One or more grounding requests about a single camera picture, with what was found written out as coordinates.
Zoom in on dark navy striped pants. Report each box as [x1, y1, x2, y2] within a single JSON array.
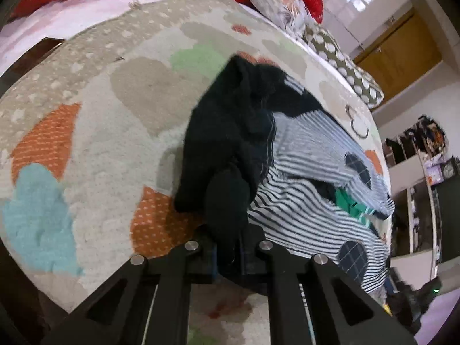
[[174, 55, 394, 293]]

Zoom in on cluttered white shelf unit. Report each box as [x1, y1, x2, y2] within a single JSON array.
[[382, 114, 460, 263]]

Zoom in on small black clock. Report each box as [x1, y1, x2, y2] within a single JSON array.
[[440, 157, 459, 180]]

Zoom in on heart patterned bed quilt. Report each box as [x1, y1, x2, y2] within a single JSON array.
[[1, 0, 389, 312]]

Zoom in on wooden door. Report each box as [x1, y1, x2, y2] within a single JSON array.
[[354, 9, 442, 102]]

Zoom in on olive white dotted pillow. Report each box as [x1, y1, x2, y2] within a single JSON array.
[[303, 23, 384, 109]]

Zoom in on grey floral pillow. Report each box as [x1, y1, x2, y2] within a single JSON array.
[[250, 0, 317, 38]]

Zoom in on glossy white wardrobe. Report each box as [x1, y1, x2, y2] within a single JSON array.
[[323, 0, 410, 57]]

